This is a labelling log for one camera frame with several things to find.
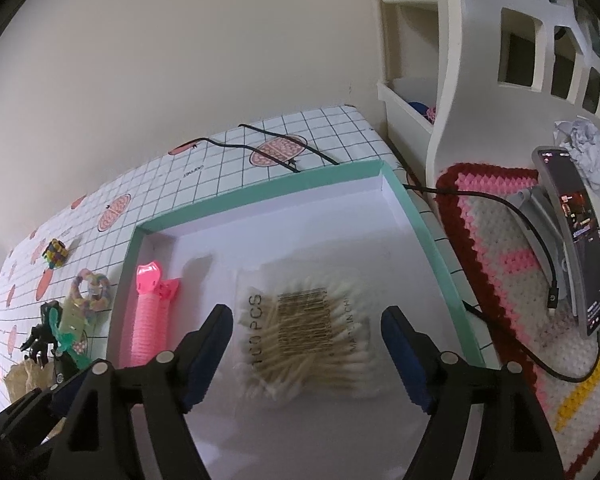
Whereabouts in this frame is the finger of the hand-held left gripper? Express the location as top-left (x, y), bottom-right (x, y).
top-left (0, 374), bottom-right (88, 456)

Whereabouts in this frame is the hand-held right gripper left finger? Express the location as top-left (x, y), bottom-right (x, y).
top-left (27, 304), bottom-right (234, 480)

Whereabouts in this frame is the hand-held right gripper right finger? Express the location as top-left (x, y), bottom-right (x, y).
top-left (380, 305), bottom-right (566, 480)

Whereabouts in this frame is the cream hair claw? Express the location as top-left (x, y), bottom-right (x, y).
top-left (57, 296), bottom-right (92, 346)

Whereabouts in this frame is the cotton swab pack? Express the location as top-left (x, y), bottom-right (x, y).
top-left (232, 272), bottom-right (381, 401)

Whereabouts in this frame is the pastel scrunchie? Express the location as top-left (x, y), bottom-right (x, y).
top-left (70, 269), bottom-right (113, 313)

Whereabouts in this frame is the white box with teal rim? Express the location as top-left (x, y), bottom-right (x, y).
top-left (105, 160), bottom-right (487, 480)

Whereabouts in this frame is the beige hair accessory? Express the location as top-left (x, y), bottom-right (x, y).
top-left (2, 357), bottom-right (56, 406)

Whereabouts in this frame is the black toy figure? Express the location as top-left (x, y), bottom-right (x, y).
top-left (20, 301), bottom-right (63, 366)

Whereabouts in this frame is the pink hair clip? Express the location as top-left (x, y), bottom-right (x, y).
top-left (130, 260), bottom-right (182, 367)

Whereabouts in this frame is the red pink crochet mat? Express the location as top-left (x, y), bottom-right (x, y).
top-left (435, 162), bottom-right (600, 478)

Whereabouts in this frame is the pomegranate print grid tablecloth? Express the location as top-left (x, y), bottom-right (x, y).
top-left (0, 104), bottom-right (481, 426)

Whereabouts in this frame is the grey phone stand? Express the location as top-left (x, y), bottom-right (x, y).
top-left (510, 182), bottom-right (581, 316)

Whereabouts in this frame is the smartphone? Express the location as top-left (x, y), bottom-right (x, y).
top-left (531, 145), bottom-right (600, 338)

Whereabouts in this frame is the crumpled white paper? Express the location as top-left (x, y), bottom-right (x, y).
top-left (552, 117), bottom-right (600, 191)

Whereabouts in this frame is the white shelf organizer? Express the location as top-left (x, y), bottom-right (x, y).
top-left (365, 0), bottom-right (600, 191)

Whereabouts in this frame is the black charging cable with plug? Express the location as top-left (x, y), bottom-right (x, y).
top-left (402, 184), bottom-right (563, 318)

